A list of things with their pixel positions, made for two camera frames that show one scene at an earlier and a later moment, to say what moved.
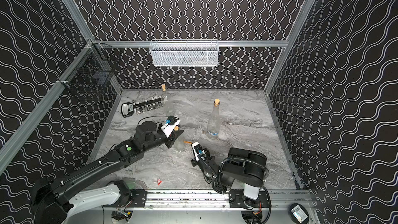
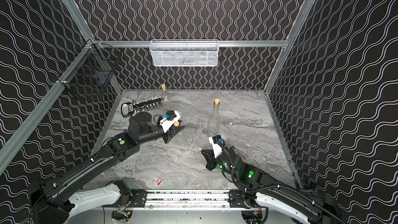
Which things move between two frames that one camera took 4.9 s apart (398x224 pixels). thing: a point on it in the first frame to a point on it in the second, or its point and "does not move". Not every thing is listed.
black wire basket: [93, 67] does not move
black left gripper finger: [178, 133] to [176, 129]
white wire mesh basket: [184, 53] does not move
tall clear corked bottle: [214, 125] does not move
